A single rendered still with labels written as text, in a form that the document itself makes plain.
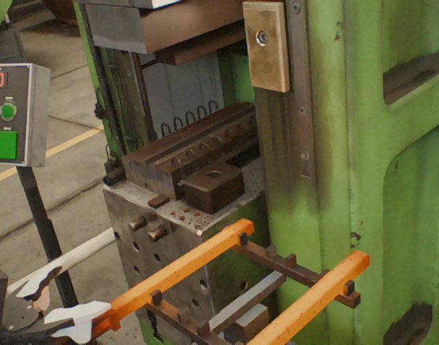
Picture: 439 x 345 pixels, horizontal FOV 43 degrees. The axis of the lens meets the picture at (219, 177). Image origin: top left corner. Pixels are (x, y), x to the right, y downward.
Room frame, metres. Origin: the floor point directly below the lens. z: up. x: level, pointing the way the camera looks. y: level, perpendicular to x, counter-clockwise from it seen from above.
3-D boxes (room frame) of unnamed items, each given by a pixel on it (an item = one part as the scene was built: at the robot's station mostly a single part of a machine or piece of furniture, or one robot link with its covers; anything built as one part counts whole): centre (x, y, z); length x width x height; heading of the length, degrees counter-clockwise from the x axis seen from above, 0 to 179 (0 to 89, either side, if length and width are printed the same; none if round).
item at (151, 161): (1.35, 0.00, 0.99); 0.42 x 0.05 x 0.01; 131
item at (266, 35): (1.08, -0.13, 1.27); 0.09 x 0.02 x 0.17; 41
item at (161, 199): (1.16, 0.15, 0.92); 0.04 x 0.03 x 0.01; 129
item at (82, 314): (0.63, 0.23, 1.03); 0.09 x 0.03 x 0.06; 93
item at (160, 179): (1.37, 0.02, 0.96); 0.42 x 0.20 x 0.09; 131
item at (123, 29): (1.37, 0.02, 1.32); 0.42 x 0.20 x 0.10; 131
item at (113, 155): (1.60, 0.33, 0.80); 0.06 x 0.03 x 0.14; 41
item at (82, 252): (1.44, 0.47, 0.62); 0.44 x 0.05 x 0.05; 131
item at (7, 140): (1.45, 0.57, 1.01); 0.07 x 0.05 x 0.07; 66
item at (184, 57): (1.38, -0.03, 1.24); 0.30 x 0.07 x 0.06; 131
